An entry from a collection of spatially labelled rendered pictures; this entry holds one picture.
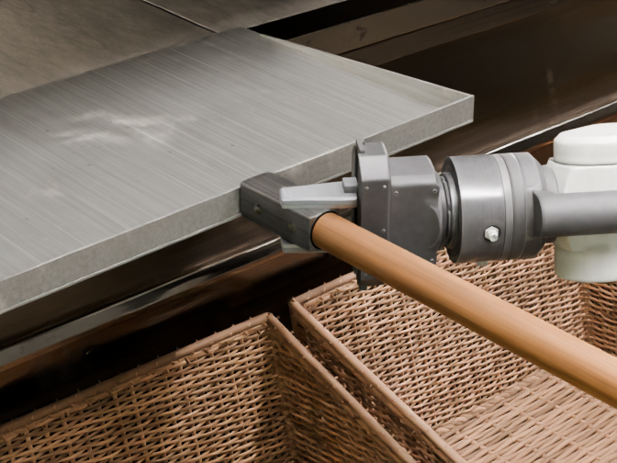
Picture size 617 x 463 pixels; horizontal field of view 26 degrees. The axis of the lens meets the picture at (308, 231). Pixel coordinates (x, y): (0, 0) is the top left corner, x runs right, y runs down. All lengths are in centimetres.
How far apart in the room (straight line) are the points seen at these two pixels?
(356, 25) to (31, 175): 55
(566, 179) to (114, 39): 66
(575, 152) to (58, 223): 43
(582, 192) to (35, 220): 45
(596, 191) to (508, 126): 81
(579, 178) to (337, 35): 59
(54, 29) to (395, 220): 66
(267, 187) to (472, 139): 76
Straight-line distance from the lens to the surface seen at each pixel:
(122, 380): 154
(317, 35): 159
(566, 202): 106
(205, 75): 141
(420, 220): 107
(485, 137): 185
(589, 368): 90
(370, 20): 164
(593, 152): 110
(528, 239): 108
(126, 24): 162
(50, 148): 127
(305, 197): 107
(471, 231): 107
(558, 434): 190
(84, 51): 154
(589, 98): 201
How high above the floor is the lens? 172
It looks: 29 degrees down
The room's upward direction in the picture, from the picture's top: straight up
